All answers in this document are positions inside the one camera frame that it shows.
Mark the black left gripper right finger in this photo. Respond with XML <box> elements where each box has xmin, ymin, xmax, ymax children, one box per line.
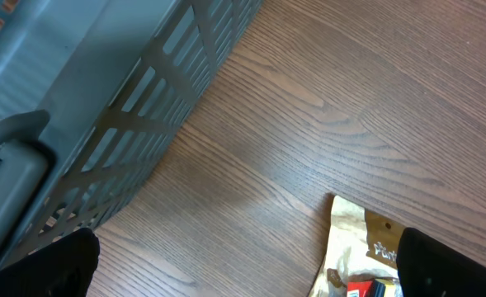
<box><xmin>396</xmin><ymin>228</ymin><xmax>486</xmax><ymax>297</ymax></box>

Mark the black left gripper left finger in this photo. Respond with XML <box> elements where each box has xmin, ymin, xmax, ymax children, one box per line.
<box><xmin>0</xmin><ymin>228</ymin><xmax>100</xmax><ymax>297</ymax></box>

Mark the beige snack pouch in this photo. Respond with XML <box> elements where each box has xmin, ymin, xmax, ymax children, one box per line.
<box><xmin>309</xmin><ymin>196</ymin><xmax>404</xmax><ymax>297</ymax></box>

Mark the red snack stick packet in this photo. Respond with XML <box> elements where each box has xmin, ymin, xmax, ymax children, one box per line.
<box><xmin>346</xmin><ymin>280</ymin><xmax>373</xmax><ymax>297</ymax></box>

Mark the grey plastic mesh basket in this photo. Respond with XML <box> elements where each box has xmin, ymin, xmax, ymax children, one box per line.
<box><xmin>0</xmin><ymin>0</ymin><xmax>262</xmax><ymax>270</ymax></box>

